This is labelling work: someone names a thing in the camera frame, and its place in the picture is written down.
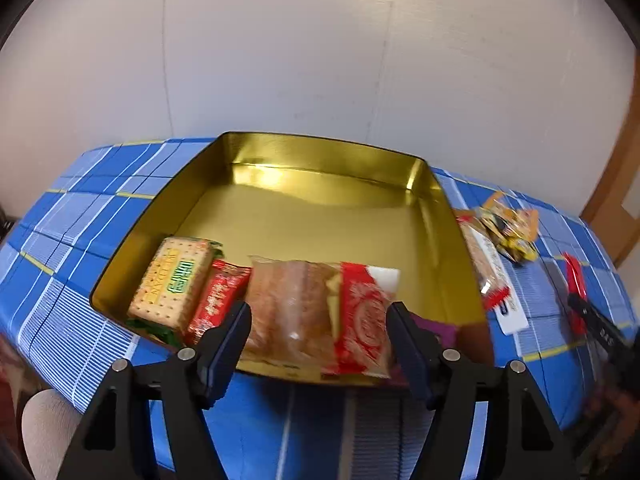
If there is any green label cracker pack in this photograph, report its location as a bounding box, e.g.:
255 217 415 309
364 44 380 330
125 237 223 346

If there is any black gold candy packet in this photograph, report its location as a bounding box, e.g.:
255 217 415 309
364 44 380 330
480 210 511 242

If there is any orange clear candy bag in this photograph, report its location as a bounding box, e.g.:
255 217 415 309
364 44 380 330
481 192 540 243

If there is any blue plaid tablecloth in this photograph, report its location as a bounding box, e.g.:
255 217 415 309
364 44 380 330
0 137 628 480

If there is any wooden door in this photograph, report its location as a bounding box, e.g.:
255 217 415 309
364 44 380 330
580 95 640 271

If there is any long clear cracker packet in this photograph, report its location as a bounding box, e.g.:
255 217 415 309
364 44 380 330
457 215 511 311

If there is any yellow candy packet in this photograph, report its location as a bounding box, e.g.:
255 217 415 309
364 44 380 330
500 237 539 266

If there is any red gold patterned snack packet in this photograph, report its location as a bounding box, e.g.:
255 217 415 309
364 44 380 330
186 258 252 346

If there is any plain red snack packet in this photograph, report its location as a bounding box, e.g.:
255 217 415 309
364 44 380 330
562 252 591 336

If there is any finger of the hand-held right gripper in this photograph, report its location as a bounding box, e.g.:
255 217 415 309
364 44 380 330
567 292 599 330

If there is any clear brown pastry packet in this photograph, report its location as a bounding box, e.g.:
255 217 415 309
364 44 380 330
239 255 346 368

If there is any white flat packet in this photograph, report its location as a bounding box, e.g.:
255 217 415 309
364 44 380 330
495 300 529 335

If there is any gold tin box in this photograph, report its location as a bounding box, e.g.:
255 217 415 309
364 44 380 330
90 131 496 388

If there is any red white snack packet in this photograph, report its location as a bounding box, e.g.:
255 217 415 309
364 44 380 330
320 261 401 378

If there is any purple snack packet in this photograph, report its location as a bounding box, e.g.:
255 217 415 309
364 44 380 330
390 312 458 386

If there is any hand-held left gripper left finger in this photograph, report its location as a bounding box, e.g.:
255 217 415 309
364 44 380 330
57 301 252 480

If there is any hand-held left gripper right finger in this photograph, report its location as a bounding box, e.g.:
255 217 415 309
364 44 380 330
386 301 581 480

